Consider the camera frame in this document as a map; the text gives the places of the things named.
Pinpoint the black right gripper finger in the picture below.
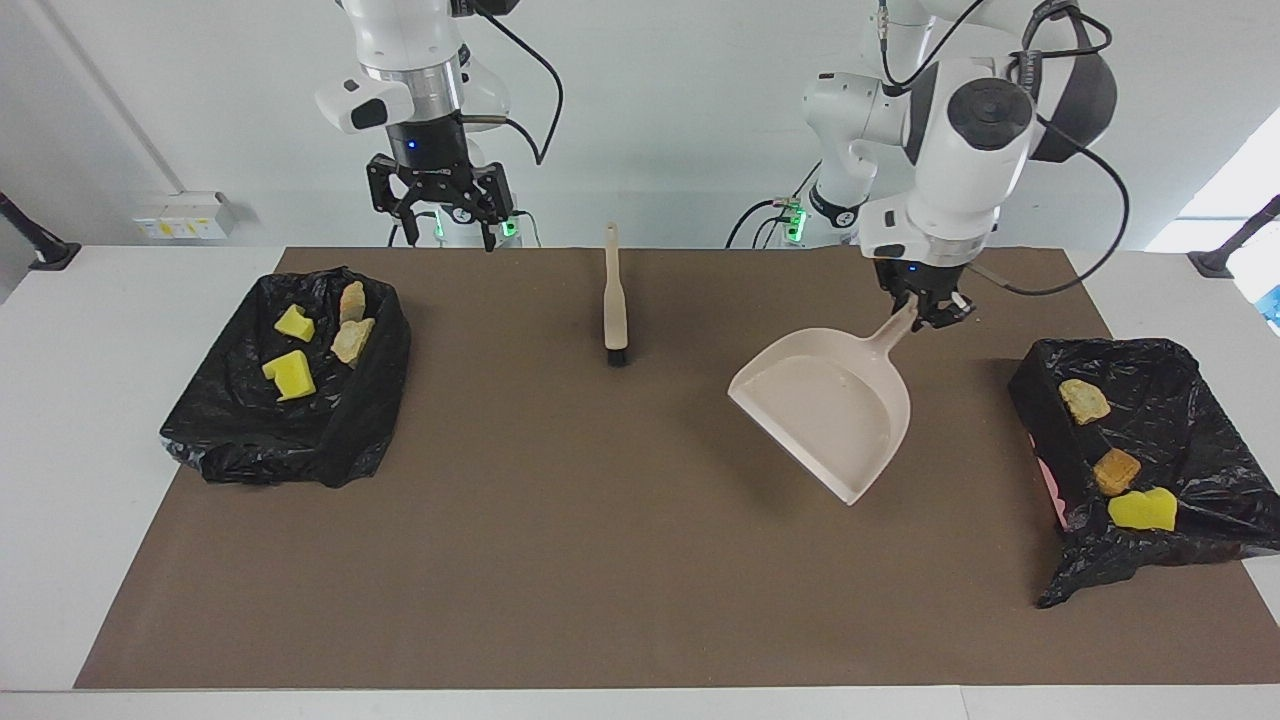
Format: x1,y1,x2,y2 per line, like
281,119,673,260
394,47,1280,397
365,155,423,223
468,163,515,254

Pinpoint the beige plastic dustpan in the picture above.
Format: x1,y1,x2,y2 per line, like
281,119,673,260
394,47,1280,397
726,299,920,507

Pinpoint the beige brush with black bristles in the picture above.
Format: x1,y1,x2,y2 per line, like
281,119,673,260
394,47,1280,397
602,221,632,368

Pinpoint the large striped croissant piece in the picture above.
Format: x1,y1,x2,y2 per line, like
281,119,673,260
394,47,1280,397
329,316,377,367

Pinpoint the pale bread chunk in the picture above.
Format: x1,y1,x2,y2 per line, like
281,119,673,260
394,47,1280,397
1058,377,1113,427

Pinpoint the large yellow sponge piece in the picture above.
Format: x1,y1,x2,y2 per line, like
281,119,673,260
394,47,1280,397
261,348,318,404

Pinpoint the brown round bread roll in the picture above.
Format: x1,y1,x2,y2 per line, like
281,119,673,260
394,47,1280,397
1092,447,1143,498

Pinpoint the green and yellow sponge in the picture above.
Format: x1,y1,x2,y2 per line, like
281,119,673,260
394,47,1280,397
1106,486,1180,533

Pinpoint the pink bin with black bag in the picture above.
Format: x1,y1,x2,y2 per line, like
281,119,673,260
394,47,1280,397
1007,337,1280,610

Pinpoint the brown table mat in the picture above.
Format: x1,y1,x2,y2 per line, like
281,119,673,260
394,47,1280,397
74,246,1280,690

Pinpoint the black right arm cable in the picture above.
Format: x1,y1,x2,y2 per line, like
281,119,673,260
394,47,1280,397
460,0,565,167

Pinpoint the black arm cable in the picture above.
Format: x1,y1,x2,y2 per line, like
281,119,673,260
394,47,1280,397
460,0,565,167
880,0,1132,297

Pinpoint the white wall socket box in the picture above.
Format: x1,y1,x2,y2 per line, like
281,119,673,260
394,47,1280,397
131,191,237,242

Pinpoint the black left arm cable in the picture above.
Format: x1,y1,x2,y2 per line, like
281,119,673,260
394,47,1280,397
880,0,1132,297

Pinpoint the black camera stand foot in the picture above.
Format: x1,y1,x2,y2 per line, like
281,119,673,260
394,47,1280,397
0,191,82,272
1187,194,1280,280

